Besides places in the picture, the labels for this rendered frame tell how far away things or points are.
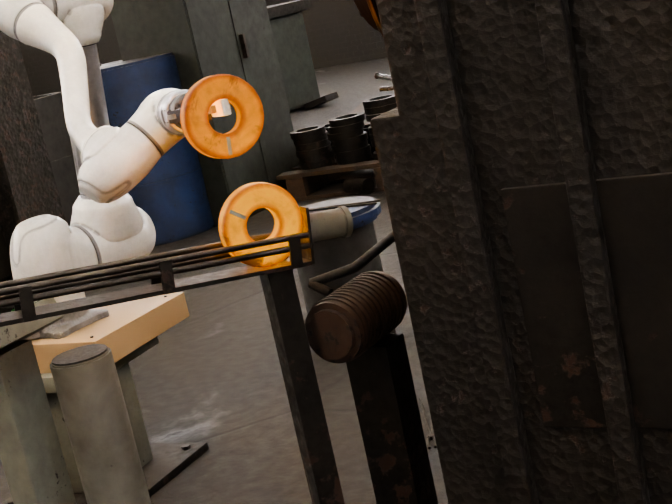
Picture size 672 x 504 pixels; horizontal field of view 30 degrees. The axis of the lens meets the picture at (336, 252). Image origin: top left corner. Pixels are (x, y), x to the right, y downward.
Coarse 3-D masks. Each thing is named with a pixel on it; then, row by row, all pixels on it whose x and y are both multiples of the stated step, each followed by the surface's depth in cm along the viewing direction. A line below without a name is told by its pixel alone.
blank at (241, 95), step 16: (208, 80) 230; (224, 80) 231; (240, 80) 232; (192, 96) 229; (208, 96) 230; (224, 96) 231; (240, 96) 232; (256, 96) 234; (192, 112) 229; (240, 112) 233; (256, 112) 234; (192, 128) 229; (208, 128) 230; (240, 128) 233; (256, 128) 234; (192, 144) 231; (208, 144) 231; (224, 144) 232; (240, 144) 233
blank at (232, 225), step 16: (240, 192) 227; (256, 192) 228; (272, 192) 229; (288, 192) 231; (224, 208) 227; (240, 208) 227; (256, 208) 228; (272, 208) 230; (288, 208) 231; (224, 224) 226; (240, 224) 227; (288, 224) 231; (224, 240) 227; (240, 240) 228; (272, 256) 231
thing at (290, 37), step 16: (304, 0) 1051; (272, 16) 1022; (288, 16) 1041; (272, 32) 1026; (288, 32) 1041; (304, 32) 1055; (288, 48) 1040; (304, 48) 1055; (288, 64) 1040; (304, 64) 1055; (288, 80) 1040; (304, 80) 1055; (288, 96) 1040; (304, 96) 1055; (336, 96) 1040
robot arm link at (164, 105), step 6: (174, 90) 255; (180, 90) 251; (186, 90) 252; (168, 96) 251; (174, 96) 250; (162, 102) 253; (168, 102) 250; (162, 108) 251; (168, 108) 250; (162, 114) 252; (162, 120) 253; (168, 120) 250; (162, 126) 255; (168, 126) 252; (174, 126) 251; (174, 132) 254; (180, 132) 252
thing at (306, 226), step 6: (300, 210) 233; (306, 210) 230; (306, 216) 230; (306, 222) 231; (306, 228) 231; (300, 240) 235; (306, 240) 232; (312, 246) 231; (306, 252) 234; (312, 252) 232; (306, 258) 234; (312, 258) 232; (312, 264) 232
